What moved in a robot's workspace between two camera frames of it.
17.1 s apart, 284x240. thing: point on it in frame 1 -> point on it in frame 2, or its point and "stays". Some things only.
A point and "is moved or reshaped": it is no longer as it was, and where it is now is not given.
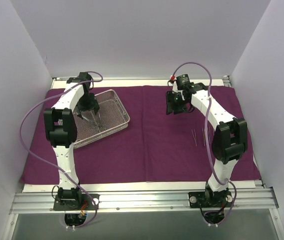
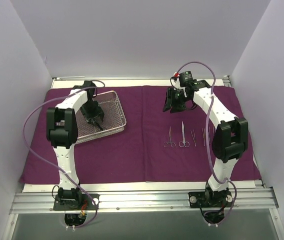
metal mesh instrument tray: x=112 y=116 stays
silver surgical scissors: x=96 y=125 is moved or reshaped
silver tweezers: x=204 y=136 stays
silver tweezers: x=194 y=137 stays
